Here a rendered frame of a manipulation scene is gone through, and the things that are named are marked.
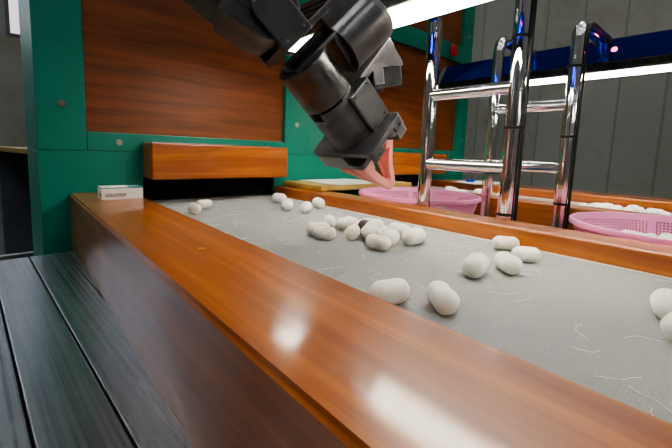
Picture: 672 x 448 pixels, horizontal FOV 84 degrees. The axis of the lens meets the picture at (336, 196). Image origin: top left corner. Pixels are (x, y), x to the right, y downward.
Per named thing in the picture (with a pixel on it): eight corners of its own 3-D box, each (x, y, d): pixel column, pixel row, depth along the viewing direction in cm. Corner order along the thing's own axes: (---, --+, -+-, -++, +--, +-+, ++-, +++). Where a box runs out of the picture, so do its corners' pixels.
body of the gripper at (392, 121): (346, 125, 50) (314, 82, 46) (407, 123, 42) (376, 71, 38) (320, 162, 48) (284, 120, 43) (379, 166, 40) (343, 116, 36)
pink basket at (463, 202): (494, 254, 70) (498, 204, 69) (353, 244, 73) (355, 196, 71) (462, 226, 96) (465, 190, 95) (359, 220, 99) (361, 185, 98)
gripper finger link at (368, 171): (377, 164, 54) (343, 118, 49) (417, 167, 49) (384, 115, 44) (353, 201, 52) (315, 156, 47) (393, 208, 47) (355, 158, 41)
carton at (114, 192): (101, 200, 58) (101, 187, 58) (97, 197, 61) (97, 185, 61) (143, 198, 62) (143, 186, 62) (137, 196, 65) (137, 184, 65)
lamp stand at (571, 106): (566, 255, 71) (594, 9, 65) (469, 235, 86) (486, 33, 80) (595, 242, 83) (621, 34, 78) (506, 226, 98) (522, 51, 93)
